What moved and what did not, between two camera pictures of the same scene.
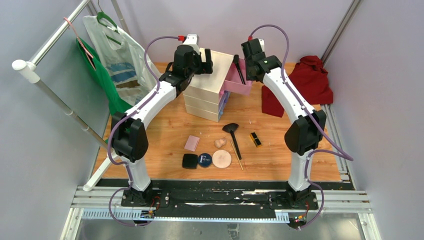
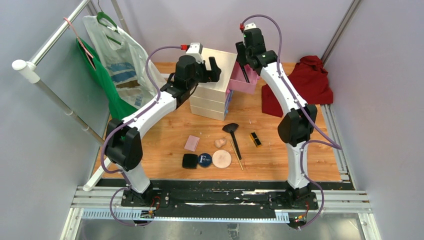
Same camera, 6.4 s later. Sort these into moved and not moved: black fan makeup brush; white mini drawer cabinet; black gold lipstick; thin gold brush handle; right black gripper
Moved: right black gripper
Not moved: black gold lipstick; thin gold brush handle; black fan makeup brush; white mini drawer cabinet
